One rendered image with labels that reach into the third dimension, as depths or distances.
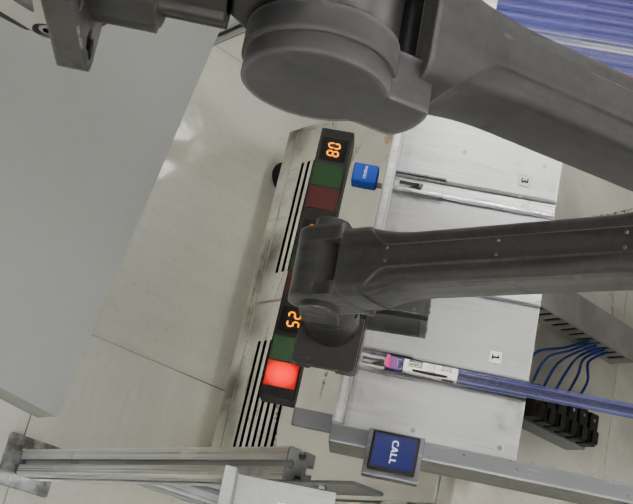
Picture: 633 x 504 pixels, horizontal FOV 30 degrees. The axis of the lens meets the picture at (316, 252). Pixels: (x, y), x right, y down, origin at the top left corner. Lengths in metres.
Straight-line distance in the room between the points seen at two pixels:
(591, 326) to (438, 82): 1.17
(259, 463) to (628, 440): 0.70
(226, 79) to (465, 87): 1.59
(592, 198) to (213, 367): 0.72
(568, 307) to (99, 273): 0.74
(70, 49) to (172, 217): 1.47
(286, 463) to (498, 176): 0.42
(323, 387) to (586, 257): 0.98
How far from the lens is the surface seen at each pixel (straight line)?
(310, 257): 1.03
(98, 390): 1.94
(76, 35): 0.58
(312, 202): 1.38
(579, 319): 1.72
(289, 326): 1.33
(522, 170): 1.40
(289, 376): 1.31
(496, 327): 1.32
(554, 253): 0.89
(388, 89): 0.59
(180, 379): 2.03
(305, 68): 0.58
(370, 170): 1.37
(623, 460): 1.87
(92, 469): 1.67
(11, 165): 1.22
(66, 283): 1.23
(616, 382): 1.87
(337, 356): 1.19
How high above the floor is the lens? 1.66
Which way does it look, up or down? 47 degrees down
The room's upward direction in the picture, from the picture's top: 79 degrees clockwise
